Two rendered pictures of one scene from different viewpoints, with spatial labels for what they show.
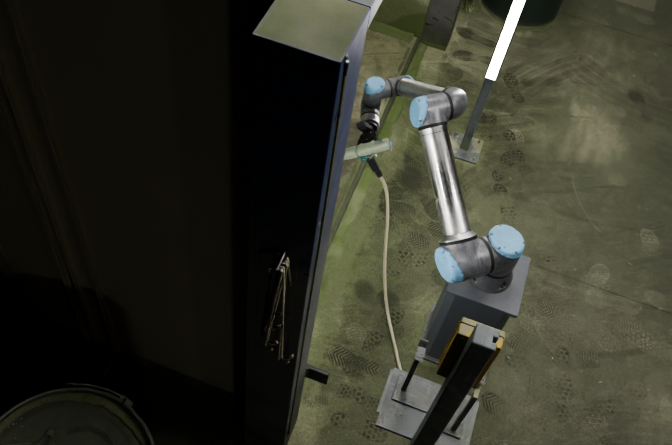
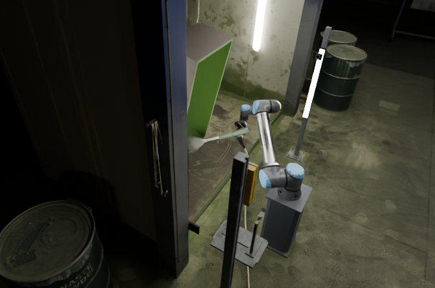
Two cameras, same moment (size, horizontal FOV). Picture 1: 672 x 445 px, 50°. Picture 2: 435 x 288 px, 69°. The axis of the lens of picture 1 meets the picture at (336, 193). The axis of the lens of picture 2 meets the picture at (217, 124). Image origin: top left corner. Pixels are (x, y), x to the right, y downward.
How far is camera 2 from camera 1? 0.89 m
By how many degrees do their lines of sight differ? 20
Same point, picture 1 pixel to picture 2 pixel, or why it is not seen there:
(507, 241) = (294, 169)
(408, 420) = not seen: hidden behind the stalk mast
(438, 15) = (289, 100)
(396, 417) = (221, 242)
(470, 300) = (277, 202)
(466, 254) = (272, 172)
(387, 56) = not seen: hidden behind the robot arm
